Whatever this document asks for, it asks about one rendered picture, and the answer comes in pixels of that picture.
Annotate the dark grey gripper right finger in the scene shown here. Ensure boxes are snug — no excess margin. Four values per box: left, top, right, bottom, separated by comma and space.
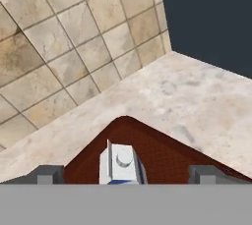
188, 164, 251, 185

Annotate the white milk carton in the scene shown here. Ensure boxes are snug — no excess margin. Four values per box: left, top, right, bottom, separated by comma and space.
98, 139, 149, 185

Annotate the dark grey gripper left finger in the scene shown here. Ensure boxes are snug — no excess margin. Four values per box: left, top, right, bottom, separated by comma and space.
6, 164, 65, 185

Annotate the dark fridge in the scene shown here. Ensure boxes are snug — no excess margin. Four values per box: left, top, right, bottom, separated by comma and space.
157, 0, 252, 80

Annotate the dark red tray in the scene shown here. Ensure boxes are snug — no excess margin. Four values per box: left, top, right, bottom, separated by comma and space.
62, 115, 252, 185

